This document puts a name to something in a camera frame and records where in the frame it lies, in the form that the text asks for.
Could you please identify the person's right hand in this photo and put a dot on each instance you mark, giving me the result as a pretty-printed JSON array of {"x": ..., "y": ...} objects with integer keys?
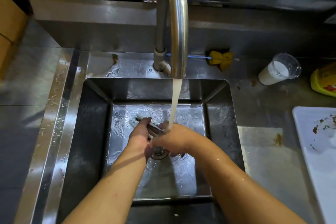
[{"x": 181, "y": 139}]

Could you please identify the person's left hand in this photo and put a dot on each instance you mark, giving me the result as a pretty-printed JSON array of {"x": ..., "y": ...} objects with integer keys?
[{"x": 140, "y": 139}]

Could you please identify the stainless steel sink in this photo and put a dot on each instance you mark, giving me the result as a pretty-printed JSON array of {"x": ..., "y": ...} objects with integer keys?
[{"x": 86, "y": 132}]

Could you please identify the white plastic tray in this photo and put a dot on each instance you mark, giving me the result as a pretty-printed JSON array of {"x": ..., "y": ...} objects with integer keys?
[{"x": 320, "y": 158}]

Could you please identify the person's left forearm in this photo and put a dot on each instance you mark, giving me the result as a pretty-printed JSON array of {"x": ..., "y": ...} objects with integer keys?
[{"x": 110, "y": 195}]

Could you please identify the person's right forearm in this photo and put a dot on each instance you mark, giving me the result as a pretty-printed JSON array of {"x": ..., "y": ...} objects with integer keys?
[{"x": 249, "y": 195}]

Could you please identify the clear cup with white liquid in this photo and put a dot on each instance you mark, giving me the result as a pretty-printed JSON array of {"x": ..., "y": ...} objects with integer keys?
[{"x": 273, "y": 74}]

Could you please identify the curved steel faucet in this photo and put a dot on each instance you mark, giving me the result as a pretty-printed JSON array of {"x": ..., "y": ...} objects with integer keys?
[{"x": 179, "y": 21}]

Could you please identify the yellow detergent bottle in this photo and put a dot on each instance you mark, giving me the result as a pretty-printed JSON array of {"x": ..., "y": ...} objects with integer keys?
[{"x": 324, "y": 82}]

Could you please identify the light wooden cabinet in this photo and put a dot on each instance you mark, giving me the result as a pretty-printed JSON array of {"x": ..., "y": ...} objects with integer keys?
[{"x": 9, "y": 27}]

